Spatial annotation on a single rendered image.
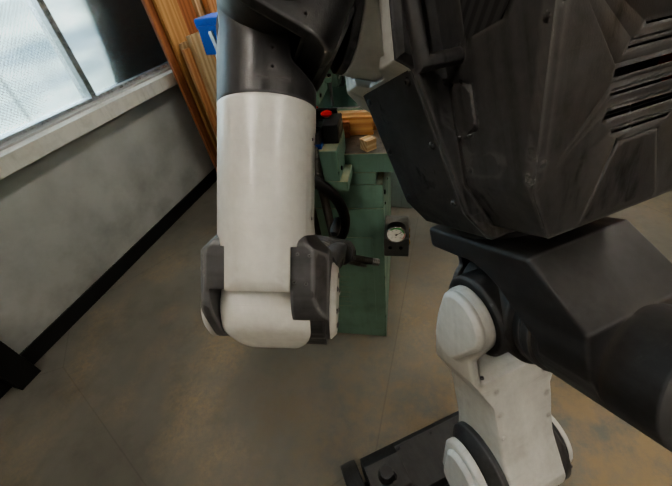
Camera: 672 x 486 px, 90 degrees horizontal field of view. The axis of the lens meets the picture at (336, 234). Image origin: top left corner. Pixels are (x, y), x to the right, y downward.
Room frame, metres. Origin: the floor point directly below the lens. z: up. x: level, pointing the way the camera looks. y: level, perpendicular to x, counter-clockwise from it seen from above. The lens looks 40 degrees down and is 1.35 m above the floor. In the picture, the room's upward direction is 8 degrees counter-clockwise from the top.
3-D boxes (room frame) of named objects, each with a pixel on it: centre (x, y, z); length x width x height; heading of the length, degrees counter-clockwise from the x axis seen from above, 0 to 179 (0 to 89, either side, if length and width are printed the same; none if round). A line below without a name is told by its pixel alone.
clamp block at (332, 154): (0.85, 0.02, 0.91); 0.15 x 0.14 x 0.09; 76
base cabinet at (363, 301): (1.17, -0.01, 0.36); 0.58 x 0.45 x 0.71; 166
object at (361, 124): (0.99, -0.05, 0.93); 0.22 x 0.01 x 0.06; 76
